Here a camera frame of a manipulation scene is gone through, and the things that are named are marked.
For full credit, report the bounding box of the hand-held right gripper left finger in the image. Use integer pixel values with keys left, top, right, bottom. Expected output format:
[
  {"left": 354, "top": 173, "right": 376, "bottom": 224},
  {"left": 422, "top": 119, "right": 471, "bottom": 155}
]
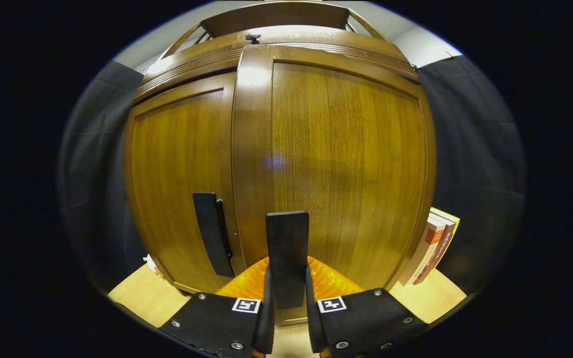
[{"left": 160, "top": 256, "right": 275, "bottom": 358}]

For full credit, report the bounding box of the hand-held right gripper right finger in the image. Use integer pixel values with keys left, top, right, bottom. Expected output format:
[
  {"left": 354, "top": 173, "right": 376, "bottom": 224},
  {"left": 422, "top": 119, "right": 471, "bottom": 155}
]
[{"left": 305, "top": 256, "right": 426, "bottom": 358}]

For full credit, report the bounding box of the wooden cabinet door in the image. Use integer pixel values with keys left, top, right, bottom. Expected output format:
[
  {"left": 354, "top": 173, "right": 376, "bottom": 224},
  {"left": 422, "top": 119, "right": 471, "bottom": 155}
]
[
  {"left": 125, "top": 72, "right": 247, "bottom": 294},
  {"left": 231, "top": 45, "right": 437, "bottom": 325}
]

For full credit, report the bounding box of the wooden double-door shoe cabinet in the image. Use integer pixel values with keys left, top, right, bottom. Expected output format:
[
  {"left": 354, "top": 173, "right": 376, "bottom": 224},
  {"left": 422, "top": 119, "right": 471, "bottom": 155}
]
[{"left": 123, "top": 1, "right": 437, "bottom": 326}]

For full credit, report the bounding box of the white orange cover book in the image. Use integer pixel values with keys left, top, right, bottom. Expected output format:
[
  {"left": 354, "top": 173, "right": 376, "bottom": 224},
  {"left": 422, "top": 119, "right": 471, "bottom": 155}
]
[{"left": 398, "top": 214, "right": 446, "bottom": 286}]

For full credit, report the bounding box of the dark red book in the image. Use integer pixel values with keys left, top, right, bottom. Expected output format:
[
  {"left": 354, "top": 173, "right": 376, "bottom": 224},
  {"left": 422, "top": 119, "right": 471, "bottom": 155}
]
[{"left": 413, "top": 221, "right": 455, "bottom": 285}]

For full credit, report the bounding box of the yellow edged book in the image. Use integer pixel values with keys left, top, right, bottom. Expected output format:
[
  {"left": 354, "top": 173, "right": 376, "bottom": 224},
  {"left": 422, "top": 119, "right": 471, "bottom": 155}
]
[{"left": 430, "top": 207, "right": 461, "bottom": 235}]

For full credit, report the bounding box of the wooden drawer with black knob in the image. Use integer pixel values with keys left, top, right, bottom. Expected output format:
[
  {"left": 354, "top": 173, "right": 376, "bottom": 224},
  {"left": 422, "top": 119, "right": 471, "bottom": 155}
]
[{"left": 142, "top": 25, "right": 419, "bottom": 83}]

